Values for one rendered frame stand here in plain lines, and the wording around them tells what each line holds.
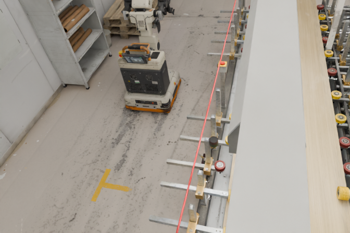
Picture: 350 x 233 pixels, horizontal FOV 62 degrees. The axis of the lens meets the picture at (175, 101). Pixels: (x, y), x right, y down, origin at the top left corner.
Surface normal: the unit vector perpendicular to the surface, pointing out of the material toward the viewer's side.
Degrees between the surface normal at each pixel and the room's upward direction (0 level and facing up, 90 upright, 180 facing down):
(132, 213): 0
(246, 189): 0
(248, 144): 0
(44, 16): 90
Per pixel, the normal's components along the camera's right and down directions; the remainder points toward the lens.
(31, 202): -0.13, -0.72
